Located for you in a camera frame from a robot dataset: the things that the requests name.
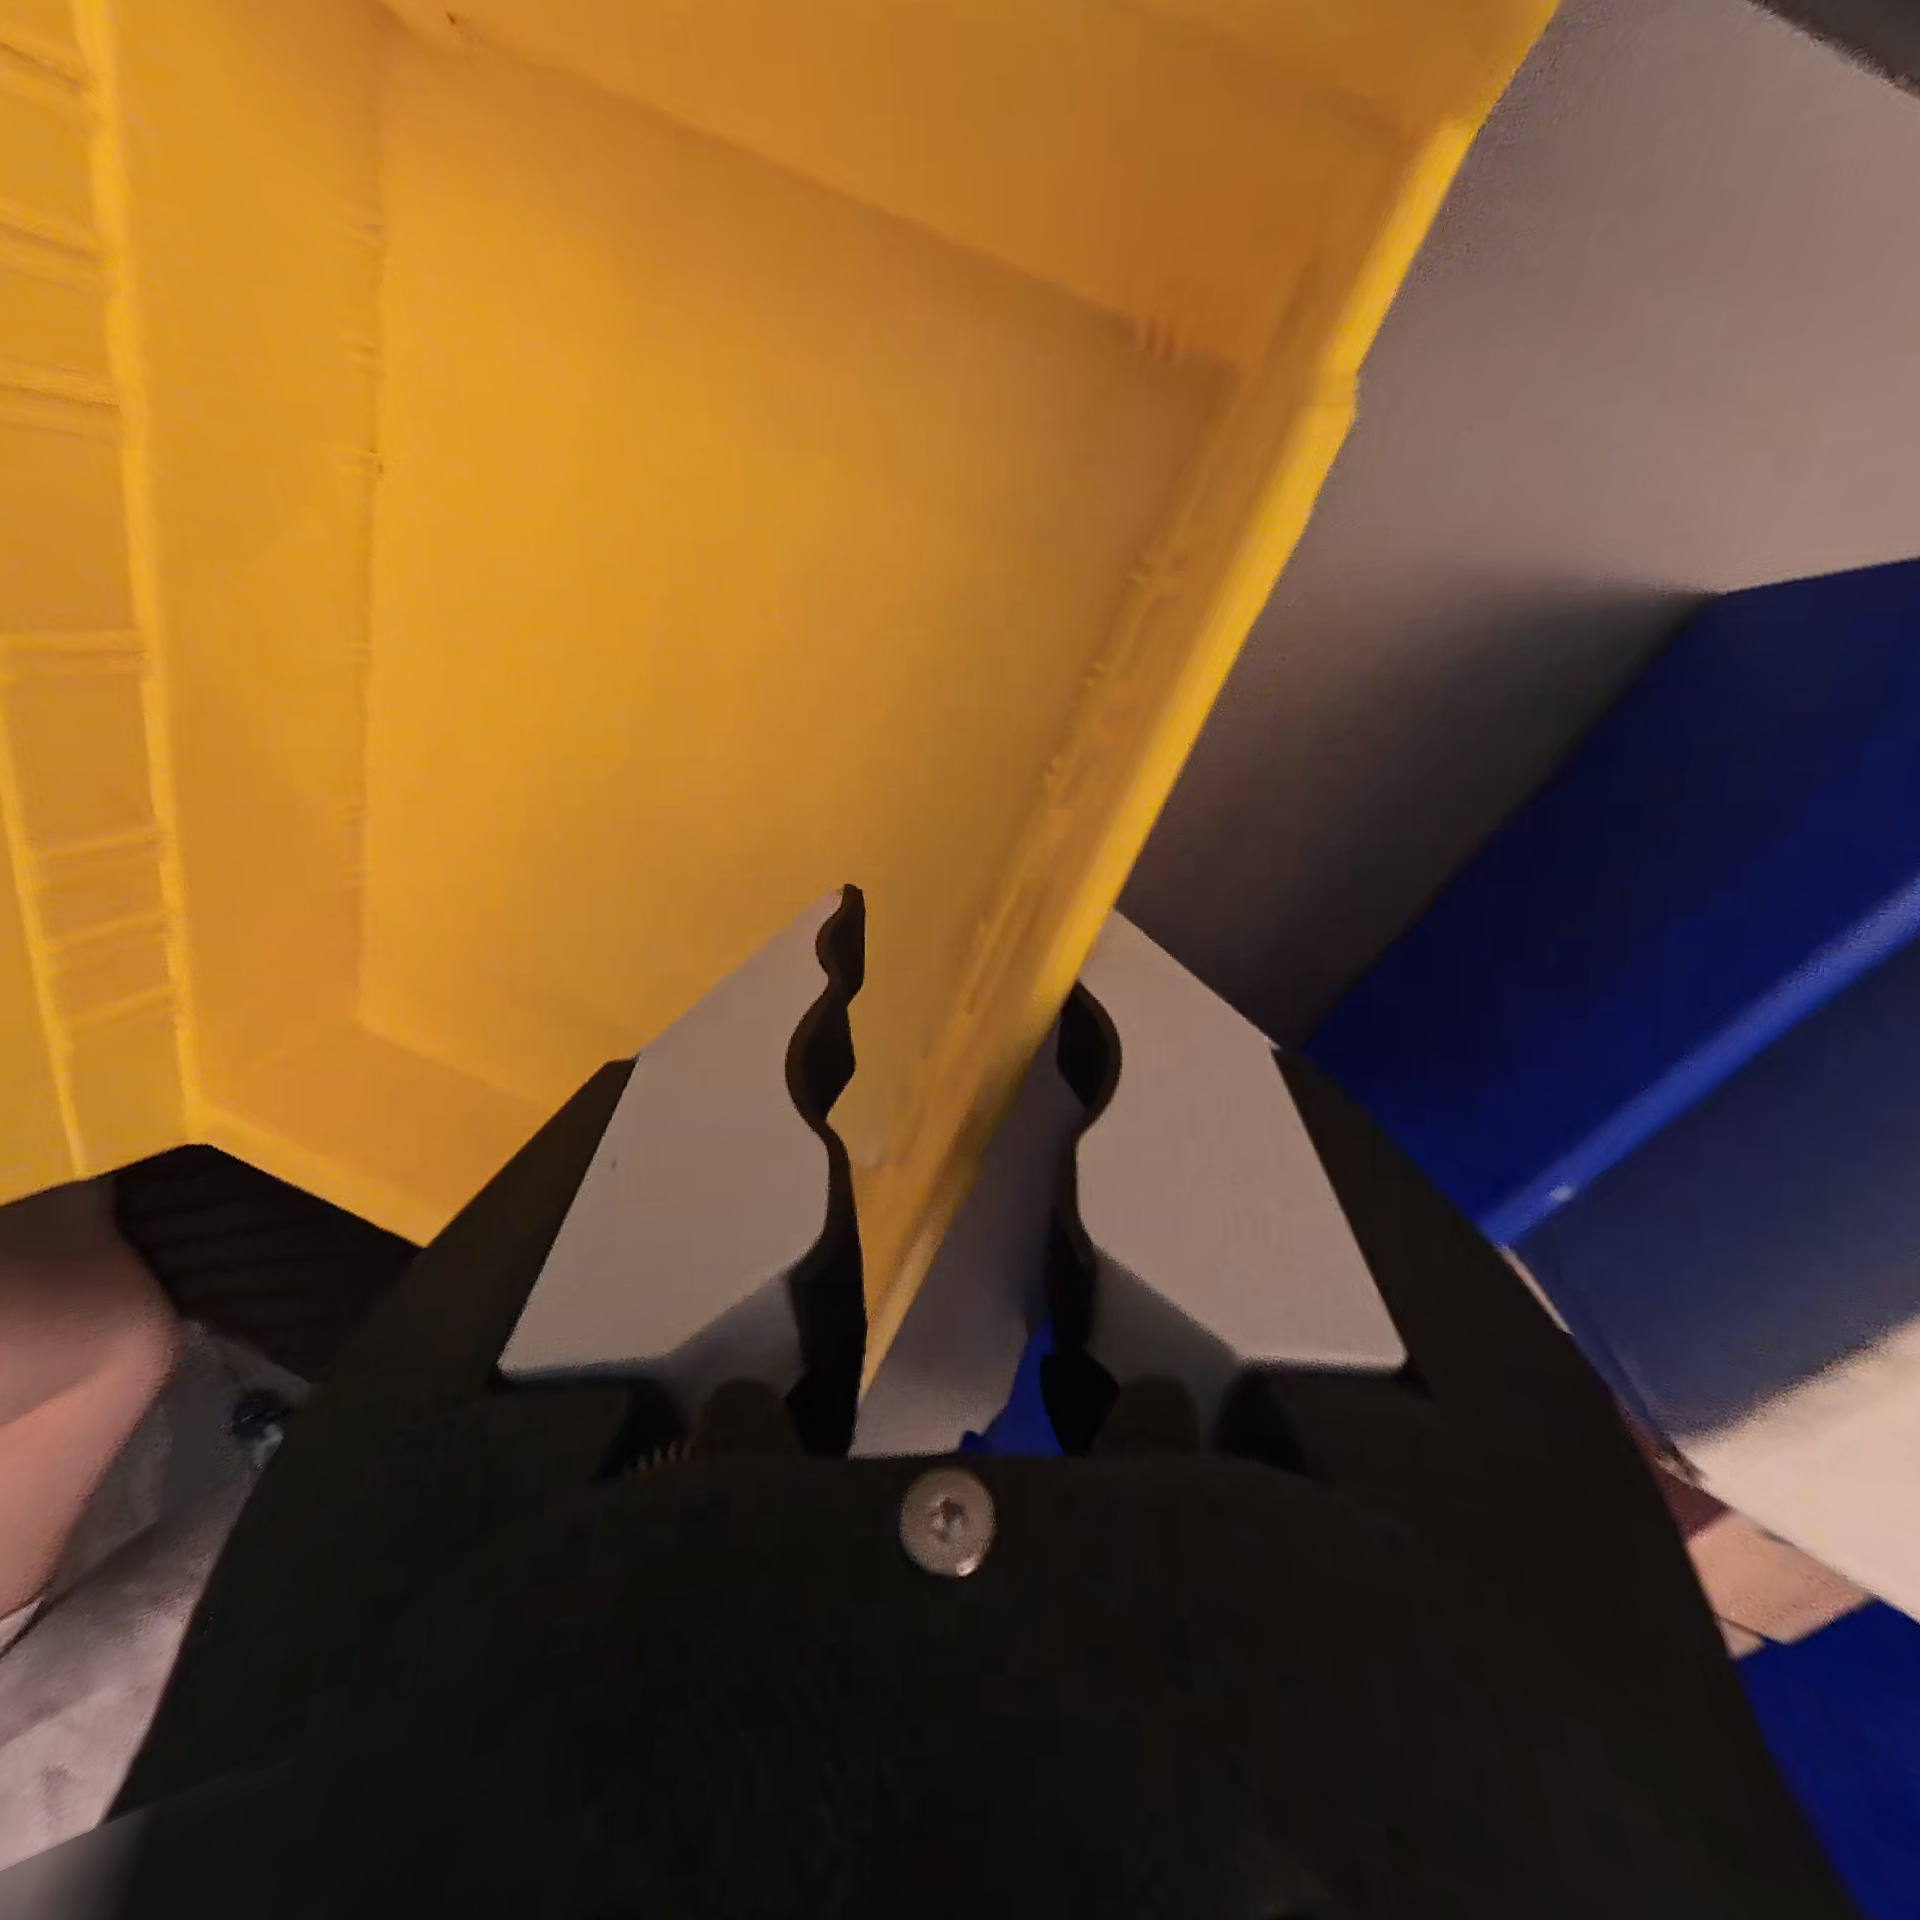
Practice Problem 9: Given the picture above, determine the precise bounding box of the person's left forearm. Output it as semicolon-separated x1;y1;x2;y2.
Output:
0;1190;186;1630

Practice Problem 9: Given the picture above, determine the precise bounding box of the white cardboard mailer box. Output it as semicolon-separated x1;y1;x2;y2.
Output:
1627;1335;1920;1659

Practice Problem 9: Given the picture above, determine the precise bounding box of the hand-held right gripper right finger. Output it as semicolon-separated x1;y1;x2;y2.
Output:
1045;909;1409;1454

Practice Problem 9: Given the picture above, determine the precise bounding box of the blue plastic bin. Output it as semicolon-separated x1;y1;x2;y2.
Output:
961;558;1920;1920

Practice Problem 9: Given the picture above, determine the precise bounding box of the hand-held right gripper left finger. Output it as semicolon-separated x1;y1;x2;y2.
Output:
498;881;873;1456

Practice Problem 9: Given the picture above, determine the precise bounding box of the person's white clothing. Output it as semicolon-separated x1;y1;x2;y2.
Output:
0;1335;317;1876

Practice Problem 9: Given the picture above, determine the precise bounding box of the yellow plastic bin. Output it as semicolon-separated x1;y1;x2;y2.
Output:
0;0;1562;1389

